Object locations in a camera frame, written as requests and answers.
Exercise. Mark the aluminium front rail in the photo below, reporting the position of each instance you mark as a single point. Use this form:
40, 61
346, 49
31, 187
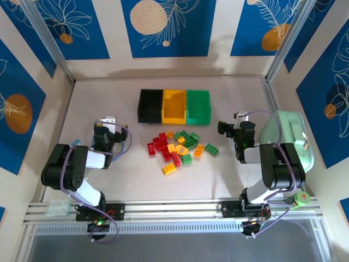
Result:
174, 211

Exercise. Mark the aluminium frame post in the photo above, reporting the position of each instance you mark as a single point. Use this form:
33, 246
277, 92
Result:
290, 35
47, 35

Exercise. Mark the green plastic bin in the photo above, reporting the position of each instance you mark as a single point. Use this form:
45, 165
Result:
198, 107

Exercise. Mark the green tape roll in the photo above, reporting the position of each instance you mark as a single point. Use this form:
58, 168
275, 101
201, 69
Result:
301, 197

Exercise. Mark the teal card packet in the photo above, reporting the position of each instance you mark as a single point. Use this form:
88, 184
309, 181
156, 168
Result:
76, 142

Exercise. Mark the yellow curved lego brick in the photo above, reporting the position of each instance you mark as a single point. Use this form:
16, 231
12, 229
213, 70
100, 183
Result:
169, 169

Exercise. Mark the long yellow lego brick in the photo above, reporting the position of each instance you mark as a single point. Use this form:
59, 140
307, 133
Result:
199, 151

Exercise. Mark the yellow plastic bin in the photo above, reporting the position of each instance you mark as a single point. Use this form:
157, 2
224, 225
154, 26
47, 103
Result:
174, 107

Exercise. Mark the long red lego brick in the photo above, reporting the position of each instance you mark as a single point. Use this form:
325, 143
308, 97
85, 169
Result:
165, 155
176, 159

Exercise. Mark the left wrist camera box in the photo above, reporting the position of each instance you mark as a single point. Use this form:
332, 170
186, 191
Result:
108, 120

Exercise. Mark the black base controller board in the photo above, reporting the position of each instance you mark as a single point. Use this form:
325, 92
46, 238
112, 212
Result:
98, 226
251, 229

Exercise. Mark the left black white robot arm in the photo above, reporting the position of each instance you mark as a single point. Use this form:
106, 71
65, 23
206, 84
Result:
62, 169

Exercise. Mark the long green lego brick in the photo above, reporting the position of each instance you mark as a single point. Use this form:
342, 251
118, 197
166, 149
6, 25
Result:
212, 149

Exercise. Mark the blue floral wall panel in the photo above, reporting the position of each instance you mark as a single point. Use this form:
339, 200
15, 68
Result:
33, 41
313, 27
321, 131
245, 27
191, 41
87, 46
16, 82

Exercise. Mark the black plastic bin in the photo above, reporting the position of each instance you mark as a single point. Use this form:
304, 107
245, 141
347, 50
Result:
150, 106

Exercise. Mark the green lego brick with holes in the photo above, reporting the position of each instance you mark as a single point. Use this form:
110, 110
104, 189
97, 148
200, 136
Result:
192, 145

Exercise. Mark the mint green zipper bag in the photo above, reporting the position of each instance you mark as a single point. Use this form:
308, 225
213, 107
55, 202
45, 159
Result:
289, 128

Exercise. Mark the clear plastic bag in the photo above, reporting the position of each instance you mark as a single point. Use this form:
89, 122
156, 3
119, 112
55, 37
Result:
57, 208

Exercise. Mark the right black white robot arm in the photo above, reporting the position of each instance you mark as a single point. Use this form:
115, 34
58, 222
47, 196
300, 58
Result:
280, 169

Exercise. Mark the aluminium side rail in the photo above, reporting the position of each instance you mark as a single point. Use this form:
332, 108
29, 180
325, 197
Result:
270, 92

